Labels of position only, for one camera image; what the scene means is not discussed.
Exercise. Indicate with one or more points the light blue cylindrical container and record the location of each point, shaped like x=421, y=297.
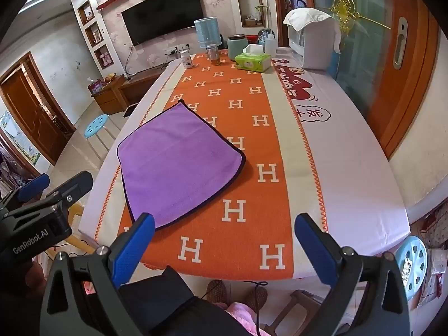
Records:
x=206, y=31

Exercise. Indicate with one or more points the blue round stool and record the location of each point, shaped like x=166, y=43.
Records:
x=97, y=125
x=411, y=260

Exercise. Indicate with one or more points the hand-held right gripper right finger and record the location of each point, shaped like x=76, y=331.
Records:
x=315, y=252

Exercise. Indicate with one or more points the teal canister with dark lid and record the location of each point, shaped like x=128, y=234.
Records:
x=237, y=47

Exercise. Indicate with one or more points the pink packet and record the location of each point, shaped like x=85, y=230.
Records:
x=96, y=85

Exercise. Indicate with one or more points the brown wooden door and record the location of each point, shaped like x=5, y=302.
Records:
x=31, y=112

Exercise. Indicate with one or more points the white plastic bottle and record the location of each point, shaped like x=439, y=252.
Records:
x=271, y=42

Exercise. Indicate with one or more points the dark cloth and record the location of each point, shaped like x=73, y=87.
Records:
x=164, y=301

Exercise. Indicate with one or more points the red container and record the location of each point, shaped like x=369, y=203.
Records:
x=252, y=39

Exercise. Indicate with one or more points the pile of plastic packets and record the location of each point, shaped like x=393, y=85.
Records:
x=435, y=262

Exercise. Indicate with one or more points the green tissue box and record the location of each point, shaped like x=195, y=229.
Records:
x=252, y=61

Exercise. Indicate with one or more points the glass jar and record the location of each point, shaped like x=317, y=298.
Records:
x=213, y=56

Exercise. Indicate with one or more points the orange letter-print blanket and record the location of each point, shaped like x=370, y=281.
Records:
x=245, y=112

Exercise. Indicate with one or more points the beige plastic stool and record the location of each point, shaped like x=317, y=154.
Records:
x=297, y=308

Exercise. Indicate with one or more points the black wall television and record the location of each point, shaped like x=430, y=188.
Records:
x=161, y=17

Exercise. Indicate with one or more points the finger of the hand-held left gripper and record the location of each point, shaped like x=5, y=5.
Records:
x=32, y=187
x=73, y=186

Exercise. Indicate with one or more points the pink cloth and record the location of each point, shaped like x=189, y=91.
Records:
x=241, y=318

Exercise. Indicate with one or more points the white countertop appliance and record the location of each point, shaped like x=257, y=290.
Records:
x=318, y=47

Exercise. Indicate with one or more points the colourful wall poster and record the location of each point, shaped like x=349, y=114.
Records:
x=17, y=136

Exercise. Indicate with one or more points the white folded cloth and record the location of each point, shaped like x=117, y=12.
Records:
x=308, y=19

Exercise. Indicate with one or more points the red wall shelf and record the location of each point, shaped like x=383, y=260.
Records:
x=112, y=0

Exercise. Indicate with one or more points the wooden glass sliding door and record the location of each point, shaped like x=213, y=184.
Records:
x=402, y=87

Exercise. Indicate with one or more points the wooden television cabinet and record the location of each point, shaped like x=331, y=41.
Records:
x=115, y=92

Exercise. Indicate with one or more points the gold hanging ornament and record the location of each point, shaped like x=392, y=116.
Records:
x=344, y=3

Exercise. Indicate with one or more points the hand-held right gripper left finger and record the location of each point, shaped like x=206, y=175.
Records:
x=134, y=248

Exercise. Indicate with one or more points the brown slipper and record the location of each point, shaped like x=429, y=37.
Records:
x=253, y=299
x=217, y=292

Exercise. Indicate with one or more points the purple towel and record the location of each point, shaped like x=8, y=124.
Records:
x=175, y=161

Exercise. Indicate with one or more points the white tablecloth with red print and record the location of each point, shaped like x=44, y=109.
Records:
x=350, y=168

